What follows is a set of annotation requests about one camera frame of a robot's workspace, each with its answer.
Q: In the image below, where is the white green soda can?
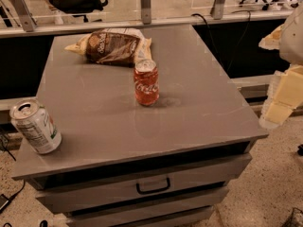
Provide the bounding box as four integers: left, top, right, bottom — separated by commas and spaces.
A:
9, 99, 62, 154

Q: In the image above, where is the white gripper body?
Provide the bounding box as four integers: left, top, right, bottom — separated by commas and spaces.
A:
279, 4, 303, 64

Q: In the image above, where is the black office chair left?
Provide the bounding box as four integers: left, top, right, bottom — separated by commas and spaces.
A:
49, 0, 108, 23

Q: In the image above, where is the black floor cable with adapter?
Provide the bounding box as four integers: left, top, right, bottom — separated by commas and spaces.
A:
0, 132, 27, 215

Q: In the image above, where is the brown chip bag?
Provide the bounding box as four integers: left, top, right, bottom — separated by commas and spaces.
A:
65, 27, 152, 66

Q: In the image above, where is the red coke can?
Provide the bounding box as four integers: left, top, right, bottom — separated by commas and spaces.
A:
134, 60, 159, 106

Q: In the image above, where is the grey drawer cabinet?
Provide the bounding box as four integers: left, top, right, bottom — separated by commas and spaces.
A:
12, 25, 266, 227

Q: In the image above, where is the person legs left background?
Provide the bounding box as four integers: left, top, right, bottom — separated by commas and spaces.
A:
30, 0, 65, 26

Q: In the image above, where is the metal railing frame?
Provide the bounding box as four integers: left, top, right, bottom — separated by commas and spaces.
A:
0, 0, 296, 38

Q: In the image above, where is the black cable behind table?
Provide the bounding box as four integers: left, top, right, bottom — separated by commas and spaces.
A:
190, 9, 253, 71

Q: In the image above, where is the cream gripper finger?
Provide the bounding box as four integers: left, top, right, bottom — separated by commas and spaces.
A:
259, 64, 303, 130
258, 26, 282, 50

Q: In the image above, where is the wire basket corner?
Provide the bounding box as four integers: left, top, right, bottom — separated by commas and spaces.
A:
282, 208, 303, 227

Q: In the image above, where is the black drawer handle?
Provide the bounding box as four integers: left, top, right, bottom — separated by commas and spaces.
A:
135, 177, 170, 195

